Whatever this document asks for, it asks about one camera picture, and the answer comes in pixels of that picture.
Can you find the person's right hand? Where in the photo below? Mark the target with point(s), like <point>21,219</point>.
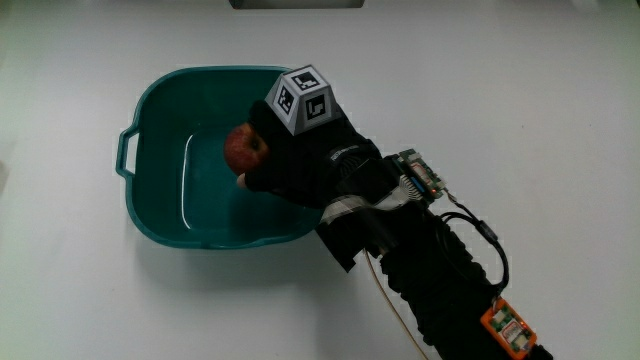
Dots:
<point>310,165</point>

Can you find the red apple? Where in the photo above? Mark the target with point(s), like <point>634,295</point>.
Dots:
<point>242,150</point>

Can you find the teal plastic basin plate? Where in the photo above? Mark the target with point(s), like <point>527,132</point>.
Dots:
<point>165,150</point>

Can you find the person's right forearm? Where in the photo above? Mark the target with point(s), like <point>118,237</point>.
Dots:
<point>435,270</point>

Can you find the green circuit board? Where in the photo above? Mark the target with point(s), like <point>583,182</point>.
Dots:
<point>422,175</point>

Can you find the orange electronic module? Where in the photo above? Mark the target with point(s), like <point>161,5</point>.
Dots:
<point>509,330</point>

